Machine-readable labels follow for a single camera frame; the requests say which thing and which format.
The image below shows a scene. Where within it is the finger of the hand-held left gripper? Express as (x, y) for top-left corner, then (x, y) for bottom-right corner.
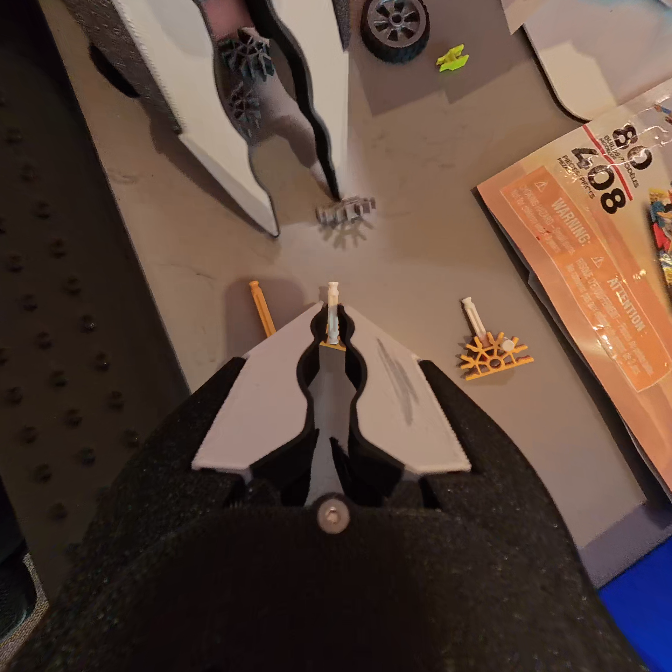
(247, 0), (350, 201)
(113, 0), (280, 238)

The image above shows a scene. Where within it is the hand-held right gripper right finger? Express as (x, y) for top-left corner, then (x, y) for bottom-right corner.
(340, 303), (473, 483)

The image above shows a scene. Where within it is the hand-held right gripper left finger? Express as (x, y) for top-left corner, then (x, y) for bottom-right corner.
(190, 301), (325, 472)

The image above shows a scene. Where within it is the grey snowflake connector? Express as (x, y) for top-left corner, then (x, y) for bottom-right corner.
(217, 29), (275, 81)
(227, 83), (264, 138)
(315, 196), (377, 228)

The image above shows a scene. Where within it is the person's left hand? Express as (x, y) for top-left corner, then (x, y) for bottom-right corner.
(202, 0), (252, 50)

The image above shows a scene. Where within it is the long yellow rod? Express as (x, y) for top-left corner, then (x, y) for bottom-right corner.
(248, 280), (277, 338)

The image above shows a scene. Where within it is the small lime green connector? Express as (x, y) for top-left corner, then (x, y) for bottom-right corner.
(435, 44), (470, 73)

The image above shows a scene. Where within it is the black perforated panel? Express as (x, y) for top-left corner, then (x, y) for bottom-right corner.
(0, 0), (191, 652)

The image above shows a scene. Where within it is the orange toy set bag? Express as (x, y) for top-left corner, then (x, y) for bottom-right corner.
(475, 79), (672, 499)

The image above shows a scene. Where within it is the white rounded board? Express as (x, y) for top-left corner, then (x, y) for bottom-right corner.
(499, 0), (672, 123)

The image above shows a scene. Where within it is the blue plastic bin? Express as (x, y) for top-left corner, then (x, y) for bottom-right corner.
(597, 535), (672, 672)

